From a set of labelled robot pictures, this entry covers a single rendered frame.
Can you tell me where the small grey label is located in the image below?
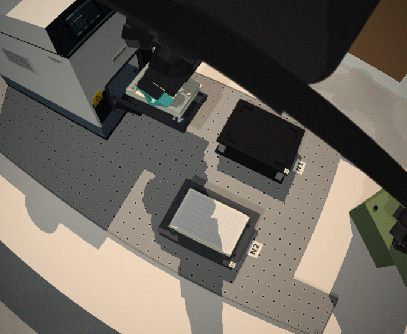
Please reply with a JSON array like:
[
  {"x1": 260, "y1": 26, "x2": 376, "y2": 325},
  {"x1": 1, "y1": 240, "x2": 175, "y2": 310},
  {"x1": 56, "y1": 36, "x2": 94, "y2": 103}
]
[{"x1": 246, "y1": 240, "x2": 263, "y2": 258}]

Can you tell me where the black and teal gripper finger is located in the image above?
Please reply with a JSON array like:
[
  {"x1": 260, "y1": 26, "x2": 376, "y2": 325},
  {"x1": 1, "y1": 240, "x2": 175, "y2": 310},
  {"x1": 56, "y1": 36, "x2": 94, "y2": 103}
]
[{"x1": 136, "y1": 86, "x2": 174, "y2": 108}]

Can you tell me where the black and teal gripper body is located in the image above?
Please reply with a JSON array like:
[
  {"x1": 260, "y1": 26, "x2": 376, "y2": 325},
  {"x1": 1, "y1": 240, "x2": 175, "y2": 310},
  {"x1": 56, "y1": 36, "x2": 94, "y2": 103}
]
[{"x1": 137, "y1": 59, "x2": 202, "y2": 100}]

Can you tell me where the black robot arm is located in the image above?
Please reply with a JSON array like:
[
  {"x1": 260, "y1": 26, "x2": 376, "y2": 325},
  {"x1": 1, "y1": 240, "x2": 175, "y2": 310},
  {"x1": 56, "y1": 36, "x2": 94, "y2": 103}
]
[{"x1": 97, "y1": 0, "x2": 407, "y2": 254}]

